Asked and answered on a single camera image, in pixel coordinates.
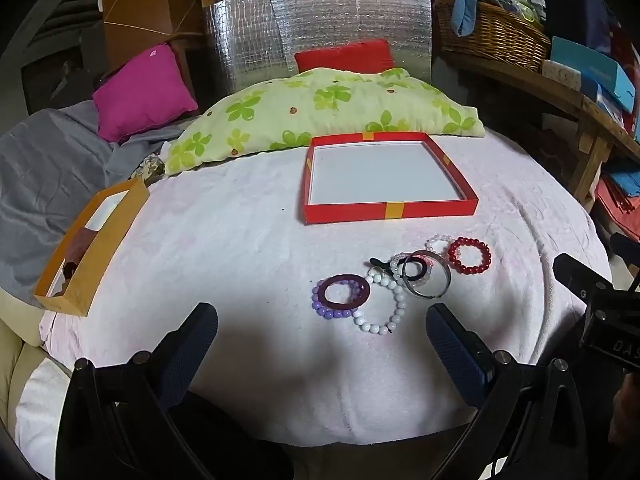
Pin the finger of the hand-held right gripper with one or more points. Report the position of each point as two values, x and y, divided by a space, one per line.
625 246
575 270

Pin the red cushion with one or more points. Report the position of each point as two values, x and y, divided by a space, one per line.
345 55

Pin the red bag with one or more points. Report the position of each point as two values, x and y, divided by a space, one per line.
617 205

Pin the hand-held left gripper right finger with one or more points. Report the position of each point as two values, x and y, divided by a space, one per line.
452 342

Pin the white small box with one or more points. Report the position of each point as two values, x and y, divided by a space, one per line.
562 75

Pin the silver metal bangle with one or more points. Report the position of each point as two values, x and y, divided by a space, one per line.
447 272

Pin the wicker basket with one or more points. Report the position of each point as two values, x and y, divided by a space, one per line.
492 35

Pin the blue cardboard box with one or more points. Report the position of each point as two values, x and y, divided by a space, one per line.
595 67

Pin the dark purple bangle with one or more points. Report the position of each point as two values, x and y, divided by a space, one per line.
365 292

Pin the magenta pillow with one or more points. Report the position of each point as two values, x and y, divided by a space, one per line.
142 92

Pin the patterned cloth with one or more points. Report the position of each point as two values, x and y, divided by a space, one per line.
150 166

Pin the silver foil panel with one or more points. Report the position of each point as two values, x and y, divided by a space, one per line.
320 25

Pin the dark red small box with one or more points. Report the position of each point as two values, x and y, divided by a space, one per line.
81 243

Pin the black hair clip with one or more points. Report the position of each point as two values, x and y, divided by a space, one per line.
376 262

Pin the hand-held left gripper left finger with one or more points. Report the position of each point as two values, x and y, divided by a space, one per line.
197 332

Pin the pink blanket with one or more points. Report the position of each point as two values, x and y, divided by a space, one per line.
240 260

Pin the blue cloth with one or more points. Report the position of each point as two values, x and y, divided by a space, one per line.
465 5

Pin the red shallow box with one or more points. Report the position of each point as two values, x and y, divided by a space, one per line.
370 175

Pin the green floral pillow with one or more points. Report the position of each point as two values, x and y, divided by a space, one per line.
320 105

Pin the grey blanket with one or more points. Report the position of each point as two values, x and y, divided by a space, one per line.
45 170

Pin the orange shallow box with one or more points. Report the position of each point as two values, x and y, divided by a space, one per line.
107 245

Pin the wooden bench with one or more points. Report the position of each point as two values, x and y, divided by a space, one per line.
560 95

